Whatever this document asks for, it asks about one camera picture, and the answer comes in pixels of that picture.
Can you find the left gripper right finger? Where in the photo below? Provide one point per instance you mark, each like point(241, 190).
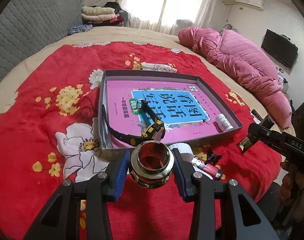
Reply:
point(222, 210)

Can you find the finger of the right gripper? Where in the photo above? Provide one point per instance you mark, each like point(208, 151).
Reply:
point(272, 139)
point(267, 122)

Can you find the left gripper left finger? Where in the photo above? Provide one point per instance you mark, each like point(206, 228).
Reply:
point(60, 216)

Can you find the red fashion lighter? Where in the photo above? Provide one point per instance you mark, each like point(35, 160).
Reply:
point(207, 169)

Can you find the white pill bottle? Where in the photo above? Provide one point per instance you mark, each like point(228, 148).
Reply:
point(223, 123)

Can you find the white plastic jar lid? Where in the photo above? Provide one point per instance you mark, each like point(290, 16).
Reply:
point(185, 151)

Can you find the brass threaded pipe fitting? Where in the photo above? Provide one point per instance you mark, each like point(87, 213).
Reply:
point(151, 164)

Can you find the black yellow wrist watch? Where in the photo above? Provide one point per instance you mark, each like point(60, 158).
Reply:
point(155, 131)

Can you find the beige bed sheet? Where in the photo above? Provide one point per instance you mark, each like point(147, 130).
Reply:
point(142, 35)

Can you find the black hair clip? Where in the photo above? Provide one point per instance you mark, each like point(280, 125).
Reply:
point(212, 158)

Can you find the pink quilted duvet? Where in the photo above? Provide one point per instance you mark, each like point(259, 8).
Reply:
point(246, 63)

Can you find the pink Chinese workbook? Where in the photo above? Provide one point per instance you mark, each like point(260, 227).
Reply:
point(186, 110)

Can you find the red floral blanket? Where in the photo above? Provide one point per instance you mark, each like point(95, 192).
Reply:
point(31, 171)

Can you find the grey cardboard box tray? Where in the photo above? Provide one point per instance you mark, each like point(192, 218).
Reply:
point(109, 143)

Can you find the white air conditioner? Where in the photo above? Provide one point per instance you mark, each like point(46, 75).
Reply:
point(255, 4)

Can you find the white window curtain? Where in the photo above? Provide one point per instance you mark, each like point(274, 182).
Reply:
point(164, 16)

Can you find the blue patterned cloth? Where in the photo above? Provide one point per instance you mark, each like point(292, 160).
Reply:
point(79, 29)

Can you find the folded clothes stack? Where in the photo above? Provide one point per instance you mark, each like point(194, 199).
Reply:
point(111, 14)

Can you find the grey quilted headboard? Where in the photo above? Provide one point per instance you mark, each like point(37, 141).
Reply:
point(27, 26)

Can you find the black wall television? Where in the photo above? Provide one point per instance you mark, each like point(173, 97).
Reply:
point(280, 48)

